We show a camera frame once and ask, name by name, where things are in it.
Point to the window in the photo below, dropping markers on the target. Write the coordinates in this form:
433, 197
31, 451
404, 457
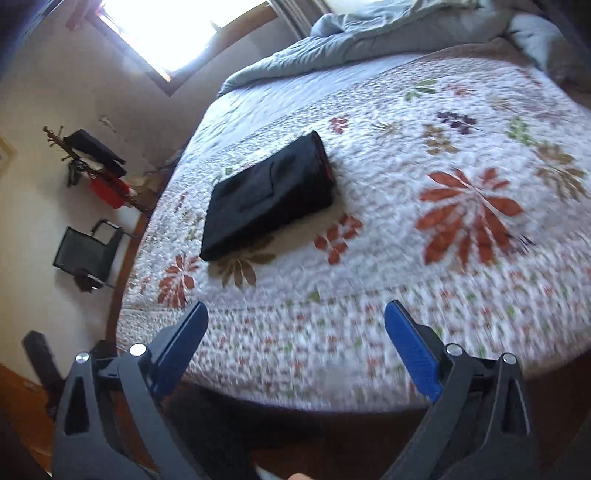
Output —
175, 32

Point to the person's dark clothed legs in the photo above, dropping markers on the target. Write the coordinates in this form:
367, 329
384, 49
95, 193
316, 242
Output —
212, 438

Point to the white floral quilt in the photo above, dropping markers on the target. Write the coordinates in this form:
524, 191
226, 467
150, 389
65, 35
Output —
392, 258

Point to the black mesh chair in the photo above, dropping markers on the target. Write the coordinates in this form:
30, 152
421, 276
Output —
78, 251

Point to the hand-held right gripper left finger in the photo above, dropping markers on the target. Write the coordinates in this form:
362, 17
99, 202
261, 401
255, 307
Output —
184, 341

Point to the grey duvet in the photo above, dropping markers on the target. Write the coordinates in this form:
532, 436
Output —
369, 37

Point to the black pants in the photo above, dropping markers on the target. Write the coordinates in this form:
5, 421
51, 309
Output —
268, 194

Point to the wooden coat rack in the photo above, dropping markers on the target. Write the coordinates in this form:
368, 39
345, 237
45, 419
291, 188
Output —
57, 138

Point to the black bag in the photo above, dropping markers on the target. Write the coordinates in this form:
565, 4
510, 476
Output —
94, 147

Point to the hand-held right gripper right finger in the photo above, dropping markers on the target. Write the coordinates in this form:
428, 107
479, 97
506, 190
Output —
411, 341

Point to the red bag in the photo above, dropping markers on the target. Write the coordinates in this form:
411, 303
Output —
108, 191

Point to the wall picture frame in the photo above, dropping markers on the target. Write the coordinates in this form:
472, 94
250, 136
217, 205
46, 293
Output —
5, 157

